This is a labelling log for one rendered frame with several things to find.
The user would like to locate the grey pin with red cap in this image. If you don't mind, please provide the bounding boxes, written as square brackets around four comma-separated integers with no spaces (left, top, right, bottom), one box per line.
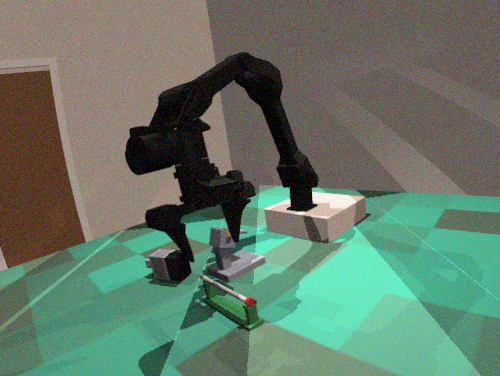
[199,274,254,307]

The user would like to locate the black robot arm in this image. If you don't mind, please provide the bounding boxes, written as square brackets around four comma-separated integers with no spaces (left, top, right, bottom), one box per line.
[125,52,319,212]

